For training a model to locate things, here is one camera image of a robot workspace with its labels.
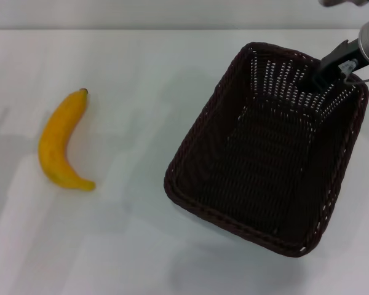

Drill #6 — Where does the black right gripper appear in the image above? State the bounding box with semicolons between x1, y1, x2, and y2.
301;39;369;93

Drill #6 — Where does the dark brown woven basket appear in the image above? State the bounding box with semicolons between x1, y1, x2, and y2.
163;41;369;258

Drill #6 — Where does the yellow banana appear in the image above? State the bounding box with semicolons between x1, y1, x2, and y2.
38;88;97;192

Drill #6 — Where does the thin grey cable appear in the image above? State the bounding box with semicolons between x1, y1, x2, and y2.
343;76;369;85

